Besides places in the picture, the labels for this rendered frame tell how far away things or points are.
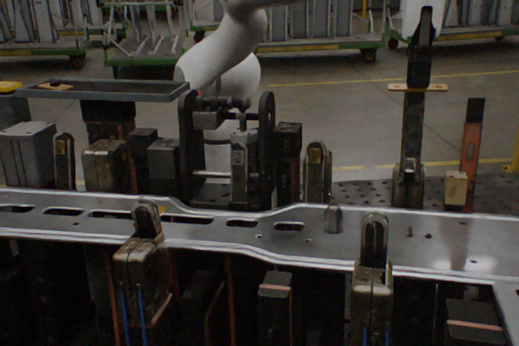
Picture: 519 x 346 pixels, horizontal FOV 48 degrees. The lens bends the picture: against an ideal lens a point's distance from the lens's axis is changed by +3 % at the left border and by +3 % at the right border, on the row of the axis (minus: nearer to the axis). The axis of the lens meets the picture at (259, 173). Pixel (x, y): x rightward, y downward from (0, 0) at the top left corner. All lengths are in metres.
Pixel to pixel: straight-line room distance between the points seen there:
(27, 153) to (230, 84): 0.53
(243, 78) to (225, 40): 0.19
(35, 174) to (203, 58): 0.47
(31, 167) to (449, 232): 0.84
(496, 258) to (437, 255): 0.08
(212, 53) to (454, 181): 0.65
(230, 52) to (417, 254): 0.67
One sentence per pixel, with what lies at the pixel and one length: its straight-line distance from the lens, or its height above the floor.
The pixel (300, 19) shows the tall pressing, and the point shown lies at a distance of 8.18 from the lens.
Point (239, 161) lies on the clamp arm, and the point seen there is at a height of 1.07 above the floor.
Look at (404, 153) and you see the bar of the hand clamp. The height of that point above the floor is 1.10.
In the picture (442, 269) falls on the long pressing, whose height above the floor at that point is 1.00.
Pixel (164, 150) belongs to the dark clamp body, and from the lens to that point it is 1.19.
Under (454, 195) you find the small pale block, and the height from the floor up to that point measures 1.03.
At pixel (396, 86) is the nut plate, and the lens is 0.90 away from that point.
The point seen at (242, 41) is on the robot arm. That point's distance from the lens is 1.31.
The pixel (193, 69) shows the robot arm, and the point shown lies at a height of 1.19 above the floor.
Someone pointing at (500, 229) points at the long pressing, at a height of 1.00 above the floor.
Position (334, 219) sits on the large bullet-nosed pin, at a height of 1.03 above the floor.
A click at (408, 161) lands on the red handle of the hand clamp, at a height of 1.08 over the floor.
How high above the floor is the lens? 1.45
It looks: 21 degrees down
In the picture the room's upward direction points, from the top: 2 degrees counter-clockwise
